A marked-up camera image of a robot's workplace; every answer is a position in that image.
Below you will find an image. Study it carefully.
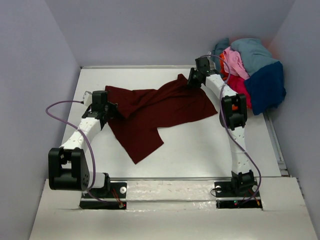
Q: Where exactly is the maroon t shirt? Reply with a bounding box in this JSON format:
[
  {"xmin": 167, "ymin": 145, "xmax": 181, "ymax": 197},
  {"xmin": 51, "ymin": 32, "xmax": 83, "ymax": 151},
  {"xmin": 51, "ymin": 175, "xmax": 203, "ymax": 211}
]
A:
[{"xmin": 105, "ymin": 74, "xmax": 218, "ymax": 164}]

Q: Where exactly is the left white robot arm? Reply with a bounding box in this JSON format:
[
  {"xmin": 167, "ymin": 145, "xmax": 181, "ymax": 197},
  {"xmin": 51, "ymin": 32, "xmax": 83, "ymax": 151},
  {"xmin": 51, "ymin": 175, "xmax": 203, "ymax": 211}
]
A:
[{"xmin": 48, "ymin": 90, "xmax": 117, "ymax": 200}]

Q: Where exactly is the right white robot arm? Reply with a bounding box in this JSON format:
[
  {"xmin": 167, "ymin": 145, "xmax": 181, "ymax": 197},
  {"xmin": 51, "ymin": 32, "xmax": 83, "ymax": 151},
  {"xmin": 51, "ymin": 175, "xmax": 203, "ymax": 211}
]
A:
[{"xmin": 187, "ymin": 55, "xmax": 257, "ymax": 198}]

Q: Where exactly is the orange t shirt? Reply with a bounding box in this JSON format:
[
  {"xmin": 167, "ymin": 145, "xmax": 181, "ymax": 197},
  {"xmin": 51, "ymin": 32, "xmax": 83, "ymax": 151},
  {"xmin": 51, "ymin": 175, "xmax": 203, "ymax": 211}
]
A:
[{"xmin": 219, "ymin": 53, "xmax": 229, "ymax": 81}]

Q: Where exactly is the pink t shirt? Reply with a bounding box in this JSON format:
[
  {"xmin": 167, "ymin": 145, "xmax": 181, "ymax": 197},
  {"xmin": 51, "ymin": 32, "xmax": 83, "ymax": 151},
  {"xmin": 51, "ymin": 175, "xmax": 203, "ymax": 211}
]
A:
[{"xmin": 222, "ymin": 46, "xmax": 250, "ymax": 80}]

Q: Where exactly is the teal t shirt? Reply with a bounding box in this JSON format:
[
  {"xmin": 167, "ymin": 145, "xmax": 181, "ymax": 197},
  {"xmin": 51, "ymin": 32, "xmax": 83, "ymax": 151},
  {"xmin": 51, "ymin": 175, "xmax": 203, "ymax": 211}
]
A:
[{"xmin": 211, "ymin": 37, "xmax": 230, "ymax": 56}]

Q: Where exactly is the grey blue t shirt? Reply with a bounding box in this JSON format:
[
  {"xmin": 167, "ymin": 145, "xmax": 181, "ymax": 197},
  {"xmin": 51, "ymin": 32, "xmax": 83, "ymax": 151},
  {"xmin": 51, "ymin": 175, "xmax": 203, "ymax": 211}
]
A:
[{"xmin": 230, "ymin": 38, "xmax": 278, "ymax": 76}]

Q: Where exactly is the navy blue t shirt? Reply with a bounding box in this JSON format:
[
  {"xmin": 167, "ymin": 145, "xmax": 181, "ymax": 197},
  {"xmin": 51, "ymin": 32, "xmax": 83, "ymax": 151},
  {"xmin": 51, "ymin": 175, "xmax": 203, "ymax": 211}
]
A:
[{"xmin": 244, "ymin": 61, "xmax": 287, "ymax": 115}]

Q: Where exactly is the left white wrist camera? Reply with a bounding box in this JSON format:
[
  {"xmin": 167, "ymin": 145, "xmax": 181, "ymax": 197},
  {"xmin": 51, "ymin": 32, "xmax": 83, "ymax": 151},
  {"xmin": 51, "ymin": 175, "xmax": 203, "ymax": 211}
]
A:
[{"xmin": 82, "ymin": 91, "xmax": 92, "ymax": 107}]

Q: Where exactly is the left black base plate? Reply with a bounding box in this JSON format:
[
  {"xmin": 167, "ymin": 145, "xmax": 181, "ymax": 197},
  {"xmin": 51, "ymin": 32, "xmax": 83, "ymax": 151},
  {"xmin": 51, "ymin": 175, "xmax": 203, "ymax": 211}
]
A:
[{"xmin": 79, "ymin": 181, "xmax": 128, "ymax": 210}]

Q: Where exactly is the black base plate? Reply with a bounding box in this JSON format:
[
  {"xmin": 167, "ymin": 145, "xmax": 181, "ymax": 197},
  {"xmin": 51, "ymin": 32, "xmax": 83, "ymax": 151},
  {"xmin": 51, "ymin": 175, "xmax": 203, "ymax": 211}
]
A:
[
  {"xmin": 210, "ymin": 181, "xmax": 263, "ymax": 209},
  {"xmin": 79, "ymin": 181, "xmax": 128, "ymax": 210}
]

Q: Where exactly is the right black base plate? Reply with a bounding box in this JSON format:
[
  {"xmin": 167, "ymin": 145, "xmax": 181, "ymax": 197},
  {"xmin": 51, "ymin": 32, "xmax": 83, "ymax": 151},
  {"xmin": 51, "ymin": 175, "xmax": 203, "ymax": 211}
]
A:
[{"xmin": 210, "ymin": 181, "xmax": 263, "ymax": 209}]

